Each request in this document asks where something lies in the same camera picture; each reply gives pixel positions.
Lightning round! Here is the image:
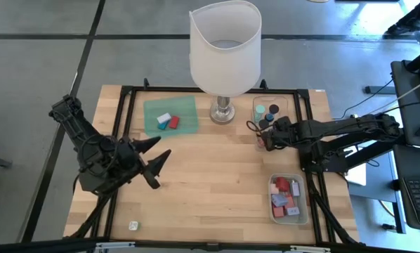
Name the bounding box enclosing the white sheet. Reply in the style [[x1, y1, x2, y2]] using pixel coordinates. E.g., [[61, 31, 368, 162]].
[[346, 163, 367, 187]]

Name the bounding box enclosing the white cable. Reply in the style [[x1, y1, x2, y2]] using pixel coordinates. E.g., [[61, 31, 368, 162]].
[[374, 75, 420, 112]]

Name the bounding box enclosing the black rig beam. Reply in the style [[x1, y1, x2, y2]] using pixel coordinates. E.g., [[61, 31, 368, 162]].
[[0, 237, 420, 253]]

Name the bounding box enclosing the silver frame bracket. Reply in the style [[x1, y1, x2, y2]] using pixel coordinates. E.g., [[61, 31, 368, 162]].
[[94, 241, 136, 252], [289, 245, 332, 253]]

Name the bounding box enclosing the green translucent tray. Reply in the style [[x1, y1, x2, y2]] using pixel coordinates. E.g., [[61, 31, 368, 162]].
[[142, 94, 200, 139]]

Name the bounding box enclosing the grey stand foot bar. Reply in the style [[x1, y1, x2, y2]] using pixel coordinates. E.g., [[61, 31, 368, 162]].
[[364, 85, 397, 95]]

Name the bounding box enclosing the silver lamp white shade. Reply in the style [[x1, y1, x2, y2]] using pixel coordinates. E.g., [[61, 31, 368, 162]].
[[188, 0, 263, 126]]

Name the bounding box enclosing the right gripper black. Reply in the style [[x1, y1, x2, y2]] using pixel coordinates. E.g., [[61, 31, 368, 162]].
[[261, 117, 302, 152]]

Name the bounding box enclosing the black aluminium table frame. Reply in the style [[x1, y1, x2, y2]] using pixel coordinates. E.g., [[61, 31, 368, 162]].
[[64, 77, 364, 247]]

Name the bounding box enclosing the clear plastic tray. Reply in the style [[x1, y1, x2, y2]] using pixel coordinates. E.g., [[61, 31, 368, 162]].
[[252, 94, 290, 152]]

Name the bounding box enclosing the grey translucent bin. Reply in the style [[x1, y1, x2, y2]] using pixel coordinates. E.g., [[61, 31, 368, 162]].
[[268, 172, 309, 226]]

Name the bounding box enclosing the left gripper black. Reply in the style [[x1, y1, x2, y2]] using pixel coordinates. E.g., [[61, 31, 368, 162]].
[[113, 136, 171, 190]]

